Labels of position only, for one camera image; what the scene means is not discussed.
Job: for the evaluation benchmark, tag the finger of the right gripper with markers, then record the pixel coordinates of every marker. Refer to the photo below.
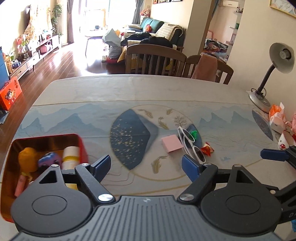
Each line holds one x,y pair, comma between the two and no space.
276,155

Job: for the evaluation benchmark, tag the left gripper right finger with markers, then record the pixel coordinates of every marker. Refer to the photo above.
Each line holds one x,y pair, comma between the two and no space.
204,178

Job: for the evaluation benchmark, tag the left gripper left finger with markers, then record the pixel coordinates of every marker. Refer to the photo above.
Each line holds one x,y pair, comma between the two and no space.
88,179

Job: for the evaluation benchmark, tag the white pill bottle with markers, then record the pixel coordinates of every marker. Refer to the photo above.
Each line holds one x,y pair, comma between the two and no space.
70,158

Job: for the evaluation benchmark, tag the purple toy figure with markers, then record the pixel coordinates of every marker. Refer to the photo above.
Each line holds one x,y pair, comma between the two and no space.
49,159

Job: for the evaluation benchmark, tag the pink eraser block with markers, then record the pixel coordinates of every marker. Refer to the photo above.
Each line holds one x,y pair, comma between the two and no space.
171,143

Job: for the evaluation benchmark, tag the orange mandarin fruit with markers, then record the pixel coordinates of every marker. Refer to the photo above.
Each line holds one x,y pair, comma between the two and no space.
28,160

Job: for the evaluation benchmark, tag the pink tube toy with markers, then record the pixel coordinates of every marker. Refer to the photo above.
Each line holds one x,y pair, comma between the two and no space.
22,180

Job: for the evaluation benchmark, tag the red candy wrapper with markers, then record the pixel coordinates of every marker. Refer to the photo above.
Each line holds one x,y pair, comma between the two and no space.
207,149

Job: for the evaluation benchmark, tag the orange white snack packet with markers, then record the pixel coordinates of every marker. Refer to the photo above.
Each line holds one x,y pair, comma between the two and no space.
277,118

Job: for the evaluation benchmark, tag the white round sunglasses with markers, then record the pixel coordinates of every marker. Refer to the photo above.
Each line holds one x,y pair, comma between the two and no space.
187,140

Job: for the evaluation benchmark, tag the green small toy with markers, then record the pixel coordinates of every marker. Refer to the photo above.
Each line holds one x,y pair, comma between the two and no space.
194,134

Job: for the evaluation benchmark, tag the printed landscape table mat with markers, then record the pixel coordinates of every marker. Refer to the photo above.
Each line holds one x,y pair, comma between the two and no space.
131,132

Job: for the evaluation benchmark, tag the pink towel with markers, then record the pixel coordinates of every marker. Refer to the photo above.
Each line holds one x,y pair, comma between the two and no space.
206,68

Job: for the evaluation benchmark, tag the wooden chair with pink cloth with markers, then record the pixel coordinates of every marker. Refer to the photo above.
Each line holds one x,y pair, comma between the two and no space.
222,68

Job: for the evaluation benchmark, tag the orange gift box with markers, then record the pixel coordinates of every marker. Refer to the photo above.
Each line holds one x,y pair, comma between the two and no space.
9,93

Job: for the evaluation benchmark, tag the dark cabinet with blue panel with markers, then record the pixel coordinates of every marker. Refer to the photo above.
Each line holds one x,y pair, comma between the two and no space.
4,76

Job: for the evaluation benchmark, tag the wooden dining chair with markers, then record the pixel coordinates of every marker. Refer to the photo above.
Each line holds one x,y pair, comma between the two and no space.
148,59

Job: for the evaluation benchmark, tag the low tv console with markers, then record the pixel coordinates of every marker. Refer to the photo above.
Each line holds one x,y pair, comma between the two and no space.
28,60

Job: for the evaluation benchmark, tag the teal sofa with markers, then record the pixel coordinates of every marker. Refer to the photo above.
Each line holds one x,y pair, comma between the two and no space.
174,33

